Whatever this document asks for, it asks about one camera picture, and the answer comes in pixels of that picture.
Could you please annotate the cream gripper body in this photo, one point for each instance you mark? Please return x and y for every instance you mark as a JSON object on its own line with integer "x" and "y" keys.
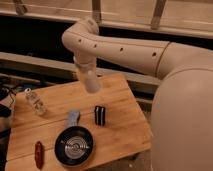
{"x": 85, "y": 64}

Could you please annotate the black white eraser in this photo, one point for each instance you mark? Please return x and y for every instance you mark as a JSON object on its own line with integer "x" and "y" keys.
{"x": 100, "y": 115}

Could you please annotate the clear plastic bottle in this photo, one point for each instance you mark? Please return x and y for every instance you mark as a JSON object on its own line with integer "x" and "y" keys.
{"x": 35, "y": 102}

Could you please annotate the red oblong object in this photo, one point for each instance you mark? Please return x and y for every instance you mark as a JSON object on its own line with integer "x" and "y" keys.
{"x": 39, "y": 155}

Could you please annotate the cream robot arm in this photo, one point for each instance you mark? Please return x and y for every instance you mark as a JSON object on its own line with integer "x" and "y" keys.
{"x": 182, "y": 109}

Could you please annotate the white ceramic cup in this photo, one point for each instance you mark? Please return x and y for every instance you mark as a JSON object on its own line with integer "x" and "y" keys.
{"x": 89, "y": 79}

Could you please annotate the black frying pan blue handle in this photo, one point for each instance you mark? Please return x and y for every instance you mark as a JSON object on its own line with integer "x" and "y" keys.
{"x": 74, "y": 144}

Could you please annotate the wooden board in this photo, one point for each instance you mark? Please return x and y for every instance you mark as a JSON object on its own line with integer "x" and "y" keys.
{"x": 126, "y": 130}

